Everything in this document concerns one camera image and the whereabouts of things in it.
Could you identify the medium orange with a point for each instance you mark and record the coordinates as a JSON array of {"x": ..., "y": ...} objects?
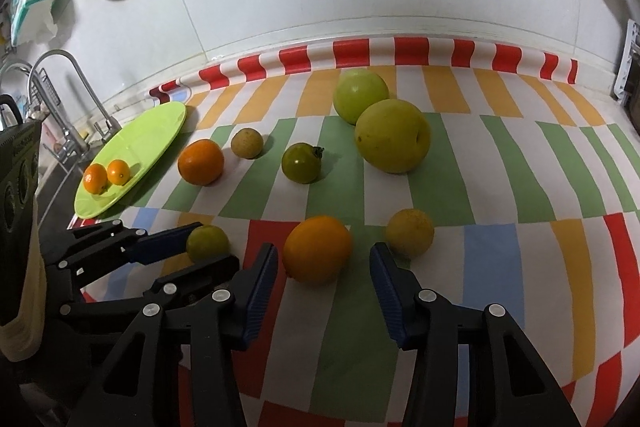
[{"x": 201, "y": 162}]

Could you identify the green persimmon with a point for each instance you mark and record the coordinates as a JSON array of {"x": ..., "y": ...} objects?
[{"x": 301, "y": 163}]

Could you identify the light green plastic plate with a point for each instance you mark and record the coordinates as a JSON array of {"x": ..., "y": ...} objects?
[{"x": 135, "y": 147}]

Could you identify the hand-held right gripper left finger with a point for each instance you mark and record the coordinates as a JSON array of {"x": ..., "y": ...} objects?
[{"x": 260, "y": 292}]

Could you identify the large yellow-green pomelo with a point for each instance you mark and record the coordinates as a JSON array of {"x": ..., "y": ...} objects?
[{"x": 392, "y": 136}]

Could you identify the thin gooseneck steel faucet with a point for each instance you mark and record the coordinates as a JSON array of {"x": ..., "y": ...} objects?
[{"x": 93, "y": 94}]

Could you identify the yellow-brown round fruit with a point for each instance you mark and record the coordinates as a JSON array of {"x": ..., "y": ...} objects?
[{"x": 410, "y": 233}]

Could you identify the person's left forearm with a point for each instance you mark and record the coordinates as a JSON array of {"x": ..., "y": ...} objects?
[{"x": 20, "y": 307}]

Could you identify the colourful striped tablecloth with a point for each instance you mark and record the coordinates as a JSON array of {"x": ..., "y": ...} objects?
[{"x": 350, "y": 347}]

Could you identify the small orange tangerine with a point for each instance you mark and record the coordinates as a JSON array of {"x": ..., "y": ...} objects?
[
  {"x": 119, "y": 171},
  {"x": 95, "y": 178}
]

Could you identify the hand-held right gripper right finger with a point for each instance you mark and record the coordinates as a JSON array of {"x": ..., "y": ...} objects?
[{"x": 387, "y": 292}]

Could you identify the small brown round fruit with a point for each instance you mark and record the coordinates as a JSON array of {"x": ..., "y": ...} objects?
[{"x": 246, "y": 143}]

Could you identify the large green round fruit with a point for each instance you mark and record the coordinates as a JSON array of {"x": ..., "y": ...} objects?
[{"x": 357, "y": 94}]

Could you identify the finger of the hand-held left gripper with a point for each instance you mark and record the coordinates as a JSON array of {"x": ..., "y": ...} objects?
[
  {"x": 160, "y": 244},
  {"x": 200, "y": 277}
]

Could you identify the large orange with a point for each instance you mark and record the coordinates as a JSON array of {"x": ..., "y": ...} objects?
[{"x": 318, "y": 249}]

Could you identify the green tangerine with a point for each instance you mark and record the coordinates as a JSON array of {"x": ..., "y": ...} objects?
[{"x": 207, "y": 243}]

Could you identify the white plastic object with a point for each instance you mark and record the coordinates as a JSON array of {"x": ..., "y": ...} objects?
[{"x": 627, "y": 67}]

